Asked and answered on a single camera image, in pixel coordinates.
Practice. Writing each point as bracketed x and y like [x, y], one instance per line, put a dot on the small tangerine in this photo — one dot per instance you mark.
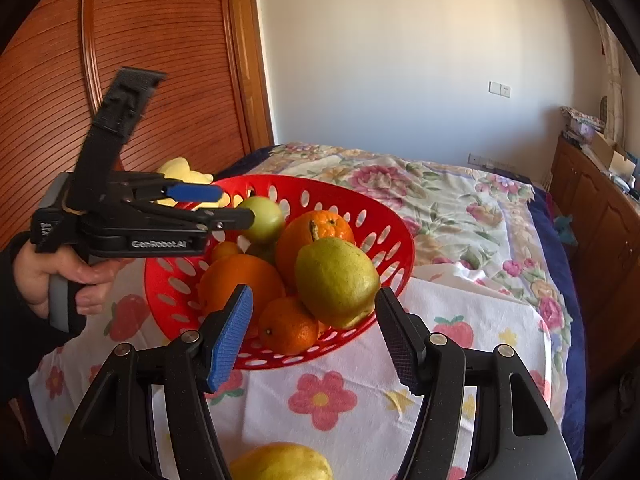
[225, 251]
[287, 327]

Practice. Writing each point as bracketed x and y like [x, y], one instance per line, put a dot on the white wall switch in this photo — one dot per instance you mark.
[500, 89]

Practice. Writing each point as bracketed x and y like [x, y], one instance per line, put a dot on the white floral cloth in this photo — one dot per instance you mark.
[360, 360]

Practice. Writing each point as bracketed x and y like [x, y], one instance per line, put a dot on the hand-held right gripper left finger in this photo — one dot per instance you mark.
[230, 340]

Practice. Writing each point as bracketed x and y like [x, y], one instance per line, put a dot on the person's left forearm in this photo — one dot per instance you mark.
[20, 340]

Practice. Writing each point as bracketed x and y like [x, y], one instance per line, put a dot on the red perforated plastic basket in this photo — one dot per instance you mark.
[320, 190]

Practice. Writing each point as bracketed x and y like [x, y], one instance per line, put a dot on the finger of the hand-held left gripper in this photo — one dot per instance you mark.
[195, 191]
[230, 219]

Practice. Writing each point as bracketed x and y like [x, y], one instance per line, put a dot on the yellow-green apple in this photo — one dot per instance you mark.
[265, 217]

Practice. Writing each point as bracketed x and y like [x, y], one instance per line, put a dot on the person's left hand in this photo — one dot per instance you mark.
[31, 280]

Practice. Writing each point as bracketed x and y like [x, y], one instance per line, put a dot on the stack of folded cloths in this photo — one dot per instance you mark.
[580, 122]

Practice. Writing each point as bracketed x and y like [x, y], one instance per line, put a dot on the patterned curtain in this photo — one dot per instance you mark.
[612, 75]

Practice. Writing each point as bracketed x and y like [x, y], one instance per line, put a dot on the teal cloth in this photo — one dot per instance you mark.
[565, 227]

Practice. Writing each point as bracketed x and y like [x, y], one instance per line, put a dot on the woven hand fan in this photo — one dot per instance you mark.
[603, 107]

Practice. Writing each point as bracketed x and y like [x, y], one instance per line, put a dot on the cardboard box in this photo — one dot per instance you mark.
[607, 152]

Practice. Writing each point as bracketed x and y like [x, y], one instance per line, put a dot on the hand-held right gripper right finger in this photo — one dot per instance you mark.
[397, 345]

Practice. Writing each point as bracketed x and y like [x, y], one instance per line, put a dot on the large orange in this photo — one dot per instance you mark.
[300, 250]
[225, 275]

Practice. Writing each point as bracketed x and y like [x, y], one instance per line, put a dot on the wooden cabinet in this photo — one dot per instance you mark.
[600, 240]

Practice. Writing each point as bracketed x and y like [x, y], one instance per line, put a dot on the yellow plush toy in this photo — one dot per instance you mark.
[182, 170]

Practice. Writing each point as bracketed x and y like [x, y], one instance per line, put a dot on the beige floral quilt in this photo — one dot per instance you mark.
[450, 195]

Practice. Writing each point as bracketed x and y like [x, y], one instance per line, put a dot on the slatted wooden wardrobe door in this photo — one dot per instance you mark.
[175, 35]

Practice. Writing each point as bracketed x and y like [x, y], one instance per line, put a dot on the yellow-green pear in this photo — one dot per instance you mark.
[335, 280]
[280, 462]

